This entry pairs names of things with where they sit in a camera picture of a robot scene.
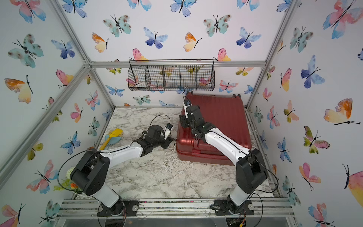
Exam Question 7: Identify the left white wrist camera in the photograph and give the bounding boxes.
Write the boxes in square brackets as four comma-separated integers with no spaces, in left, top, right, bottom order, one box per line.
[164,123,173,140]

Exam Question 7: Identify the yellow toy shovel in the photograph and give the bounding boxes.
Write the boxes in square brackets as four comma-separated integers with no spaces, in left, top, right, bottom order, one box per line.
[99,128,123,150]

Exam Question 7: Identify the light blue toy piece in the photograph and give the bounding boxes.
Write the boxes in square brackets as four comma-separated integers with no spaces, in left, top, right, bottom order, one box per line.
[104,134,122,149]

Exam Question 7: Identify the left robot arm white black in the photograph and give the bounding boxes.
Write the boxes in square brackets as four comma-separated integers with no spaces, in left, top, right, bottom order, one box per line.
[70,123,173,217]

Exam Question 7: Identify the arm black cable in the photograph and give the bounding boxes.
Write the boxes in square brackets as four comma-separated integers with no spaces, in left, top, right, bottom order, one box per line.
[56,114,172,195]
[182,96,280,227]

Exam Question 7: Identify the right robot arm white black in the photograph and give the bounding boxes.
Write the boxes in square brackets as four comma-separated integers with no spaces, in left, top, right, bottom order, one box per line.
[180,101,268,214]

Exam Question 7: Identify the black wire wall basket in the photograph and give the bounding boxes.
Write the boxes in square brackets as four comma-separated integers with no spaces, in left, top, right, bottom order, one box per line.
[127,59,215,94]

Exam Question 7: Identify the red hard-shell suitcase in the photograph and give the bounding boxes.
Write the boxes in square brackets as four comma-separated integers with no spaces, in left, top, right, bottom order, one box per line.
[176,93,252,166]

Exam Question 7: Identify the aluminium front mounting rail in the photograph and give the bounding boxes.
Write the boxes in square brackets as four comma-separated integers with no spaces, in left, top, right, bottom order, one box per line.
[57,197,295,219]

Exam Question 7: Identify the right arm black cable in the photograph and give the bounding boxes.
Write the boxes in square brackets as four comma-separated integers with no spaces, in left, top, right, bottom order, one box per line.
[182,96,280,227]

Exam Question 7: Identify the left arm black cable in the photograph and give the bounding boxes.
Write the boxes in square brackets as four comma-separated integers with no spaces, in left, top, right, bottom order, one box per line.
[56,114,172,195]

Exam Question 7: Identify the green white fuzzy ball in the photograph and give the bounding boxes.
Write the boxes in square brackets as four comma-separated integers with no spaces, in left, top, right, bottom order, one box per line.
[66,167,75,179]

